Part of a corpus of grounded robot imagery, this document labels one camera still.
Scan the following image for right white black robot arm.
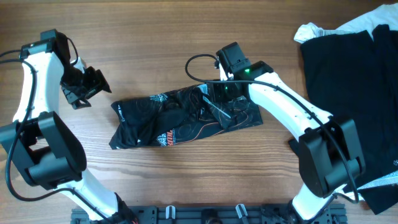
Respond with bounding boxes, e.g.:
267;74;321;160
215;60;365;223

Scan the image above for black orange printed cycling jersey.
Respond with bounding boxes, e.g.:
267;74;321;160
109;83;263;149

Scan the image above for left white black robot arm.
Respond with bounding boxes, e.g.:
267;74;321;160
1;37;134;223

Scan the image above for white garment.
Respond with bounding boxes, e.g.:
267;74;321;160
293;3;398;202

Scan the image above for black garment pile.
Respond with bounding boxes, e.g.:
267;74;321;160
287;24;398;215

